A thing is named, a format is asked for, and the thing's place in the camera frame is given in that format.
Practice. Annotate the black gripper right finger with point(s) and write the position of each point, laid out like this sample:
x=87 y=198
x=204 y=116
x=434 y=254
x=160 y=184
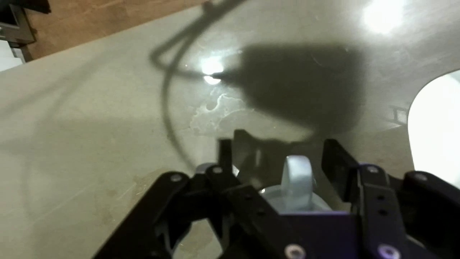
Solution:
x=408 y=215

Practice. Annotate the large white mug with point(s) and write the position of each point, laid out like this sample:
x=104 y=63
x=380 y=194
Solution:
x=298 y=177

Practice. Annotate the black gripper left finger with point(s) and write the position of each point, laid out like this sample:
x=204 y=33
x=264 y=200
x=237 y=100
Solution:
x=192 y=210

